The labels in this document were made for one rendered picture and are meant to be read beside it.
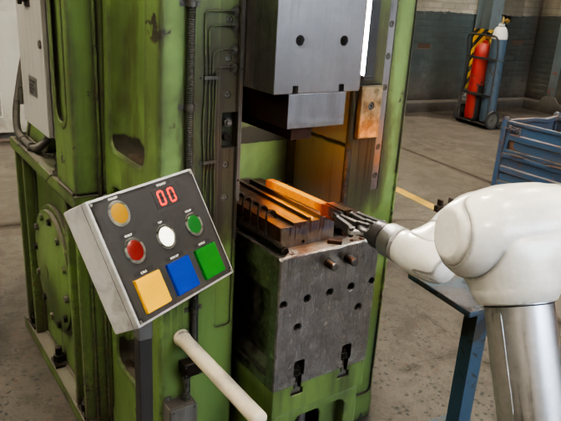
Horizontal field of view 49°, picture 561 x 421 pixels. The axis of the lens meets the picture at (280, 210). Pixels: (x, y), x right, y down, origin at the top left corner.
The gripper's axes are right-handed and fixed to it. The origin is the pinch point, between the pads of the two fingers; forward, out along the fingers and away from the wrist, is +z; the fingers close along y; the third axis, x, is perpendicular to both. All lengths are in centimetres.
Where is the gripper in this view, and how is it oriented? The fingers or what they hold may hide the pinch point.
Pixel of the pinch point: (337, 213)
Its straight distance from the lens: 177.3
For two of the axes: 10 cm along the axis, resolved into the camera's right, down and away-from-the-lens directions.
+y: 8.3, -1.4, 5.4
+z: -5.6, -3.2, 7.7
